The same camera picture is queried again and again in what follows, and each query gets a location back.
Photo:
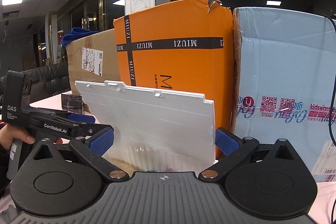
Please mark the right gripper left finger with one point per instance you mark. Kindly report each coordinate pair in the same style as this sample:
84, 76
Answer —
90, 151

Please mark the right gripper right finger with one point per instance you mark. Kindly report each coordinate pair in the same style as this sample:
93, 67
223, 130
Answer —
236, 151

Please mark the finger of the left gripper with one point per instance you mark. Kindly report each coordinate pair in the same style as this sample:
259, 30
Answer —
83, 129
81, 118

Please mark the white plastic storage box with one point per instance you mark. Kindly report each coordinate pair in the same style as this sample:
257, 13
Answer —
154, 129

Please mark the person left hand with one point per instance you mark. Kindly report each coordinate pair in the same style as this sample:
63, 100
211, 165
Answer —
9, 133

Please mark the black leather chair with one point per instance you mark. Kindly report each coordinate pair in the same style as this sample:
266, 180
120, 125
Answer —
48, 81

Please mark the brown cardboard box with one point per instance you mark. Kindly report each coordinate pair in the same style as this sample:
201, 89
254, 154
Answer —
93, 58

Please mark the blue cloth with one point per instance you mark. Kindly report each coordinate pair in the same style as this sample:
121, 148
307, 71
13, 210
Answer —
76, 33

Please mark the light blue cardboard box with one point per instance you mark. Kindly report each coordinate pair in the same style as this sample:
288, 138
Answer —
285, 76

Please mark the orange MIUZI box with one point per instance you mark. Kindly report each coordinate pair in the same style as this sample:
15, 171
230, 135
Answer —
184, 45

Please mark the white paper notice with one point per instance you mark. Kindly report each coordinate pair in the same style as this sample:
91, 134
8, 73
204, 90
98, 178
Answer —
139, 5

